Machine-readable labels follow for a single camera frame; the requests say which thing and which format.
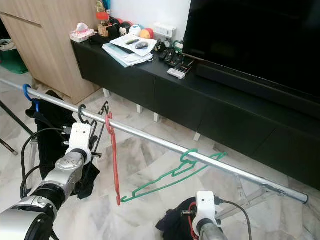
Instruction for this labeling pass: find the dark shirt red collar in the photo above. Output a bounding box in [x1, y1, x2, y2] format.
[154, 197, 199, 240]

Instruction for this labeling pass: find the green clothes hanger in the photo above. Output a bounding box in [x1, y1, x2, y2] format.
[120, 148, 227, 204]

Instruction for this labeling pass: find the red clothes hanger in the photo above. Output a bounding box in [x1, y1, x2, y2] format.
[104, 110, 124, 207]

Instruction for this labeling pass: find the blue clothes hanger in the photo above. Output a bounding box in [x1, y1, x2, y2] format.
[22, 83, 39, 114]

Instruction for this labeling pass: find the silver metal clothes rack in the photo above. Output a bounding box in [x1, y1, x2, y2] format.
[0, 77, 310, 222]

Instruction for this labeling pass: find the black television console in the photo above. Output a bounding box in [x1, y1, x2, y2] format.
[71, 39, 320, 194]

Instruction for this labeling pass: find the small white device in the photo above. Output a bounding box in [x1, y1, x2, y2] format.
[167, 68, 187, 80]

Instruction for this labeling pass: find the black soundbar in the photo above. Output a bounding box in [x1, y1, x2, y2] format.
[194, 62, 320, 116]

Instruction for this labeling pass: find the black shirt green print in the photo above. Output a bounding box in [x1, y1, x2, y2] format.
[33, 89, 101, 201]

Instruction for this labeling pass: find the stack of white papers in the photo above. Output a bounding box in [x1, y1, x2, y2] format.
[102, 33, 159, 68]

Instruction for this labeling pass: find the white socket panel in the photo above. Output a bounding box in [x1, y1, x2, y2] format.
[153, 22, 178, 40]

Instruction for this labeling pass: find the orange ball toy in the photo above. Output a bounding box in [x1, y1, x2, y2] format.
[139, 27, 155, 40]

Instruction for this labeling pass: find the black flat television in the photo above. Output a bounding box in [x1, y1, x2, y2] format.
[182, 0, 320, 101]

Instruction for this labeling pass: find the white blue ball toy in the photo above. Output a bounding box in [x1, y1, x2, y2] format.
[127, 24, 142, 37]

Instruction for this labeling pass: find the green plastic basin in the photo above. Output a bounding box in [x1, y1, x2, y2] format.
[0, 38, 27, 75]

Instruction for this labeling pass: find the red lidded snack jar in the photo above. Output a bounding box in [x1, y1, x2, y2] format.
[95, 10, 111, 37]

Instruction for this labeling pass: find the pink white tissue box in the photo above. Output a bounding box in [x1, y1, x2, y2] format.
[69, 22, 96, 44]

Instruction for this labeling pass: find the light wooden cabinet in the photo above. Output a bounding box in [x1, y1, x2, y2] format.
[0, 0, 114, 105]

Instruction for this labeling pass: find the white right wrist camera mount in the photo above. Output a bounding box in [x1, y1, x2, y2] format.
[194, 190, 220, 236]

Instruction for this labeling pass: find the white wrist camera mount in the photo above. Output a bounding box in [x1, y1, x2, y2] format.
[194, 190, 220, 236]
[67, 122, 95, 164]

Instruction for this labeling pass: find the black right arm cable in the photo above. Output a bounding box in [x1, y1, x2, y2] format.
[215, 197, 254, 240]

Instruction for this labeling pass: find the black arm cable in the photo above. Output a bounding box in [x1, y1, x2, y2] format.
[215, 197, 254, 240]
[19, 127, 76, 201]

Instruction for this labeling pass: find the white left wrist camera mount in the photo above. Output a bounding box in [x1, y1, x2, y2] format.
[67, 122, 95, 164]

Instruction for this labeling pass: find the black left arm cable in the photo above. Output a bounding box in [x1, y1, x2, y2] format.
[19, 127, 76, 201]

